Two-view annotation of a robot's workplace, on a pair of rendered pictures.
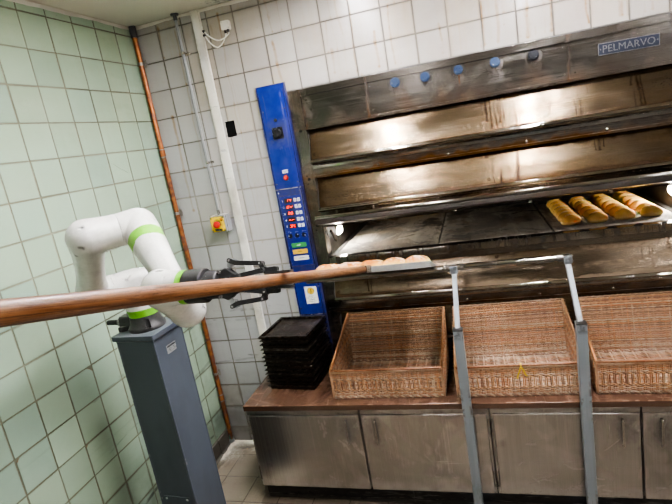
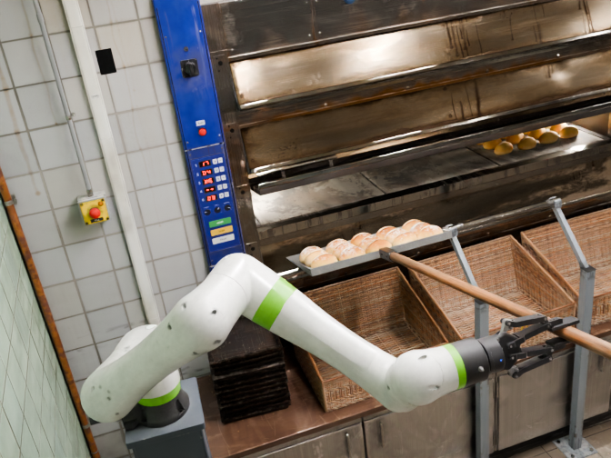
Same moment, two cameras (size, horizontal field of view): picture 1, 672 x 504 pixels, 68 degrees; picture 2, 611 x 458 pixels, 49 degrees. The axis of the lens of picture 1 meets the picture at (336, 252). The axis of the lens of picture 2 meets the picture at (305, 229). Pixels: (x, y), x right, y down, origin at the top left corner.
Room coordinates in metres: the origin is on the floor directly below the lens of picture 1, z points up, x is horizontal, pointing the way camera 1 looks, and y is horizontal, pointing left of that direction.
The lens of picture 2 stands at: (0.50, 1.21, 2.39)
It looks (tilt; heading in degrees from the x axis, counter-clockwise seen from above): 26 degrees down; 328
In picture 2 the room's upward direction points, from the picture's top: 8 degrees counter-clockwise
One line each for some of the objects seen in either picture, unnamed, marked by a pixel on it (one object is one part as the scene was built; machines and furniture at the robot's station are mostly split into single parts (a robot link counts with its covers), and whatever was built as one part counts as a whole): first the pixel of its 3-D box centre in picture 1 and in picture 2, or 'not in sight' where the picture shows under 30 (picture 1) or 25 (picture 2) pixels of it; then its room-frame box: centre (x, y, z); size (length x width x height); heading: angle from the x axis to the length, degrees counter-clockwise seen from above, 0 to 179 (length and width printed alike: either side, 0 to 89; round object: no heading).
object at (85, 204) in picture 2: (220, 223); (94, 208); (2.88, 0.63, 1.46); 0.10 x 0.07 x 0.10; 73
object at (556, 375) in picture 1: (512, 345); (488, 296); (2.21, -0.76, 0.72); 0.56 x 0.49 x 0.28; 74
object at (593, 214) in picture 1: (598, 206); (506, 125); (2.73, -1.50, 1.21); 0.61 x 0.48 x 0.06; 163
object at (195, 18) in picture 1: (239, 221); (123, 201); (2.87, 0.52, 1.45); 0.05 x 0.02 x 2.30; 73
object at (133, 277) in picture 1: (135, 292); (147, 365); (1.96, 0.83, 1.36); 0.16 x 0.13 x 0.19; 122
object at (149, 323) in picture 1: (135, 320); (139, 404); (1.99, 0.87, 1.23); 0.26 x 0.15 x 0.06; 69
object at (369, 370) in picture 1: (391, 350); (364, 333); (2.39, -0.19, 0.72); 0.56 x 0.49 x 0.28; 73
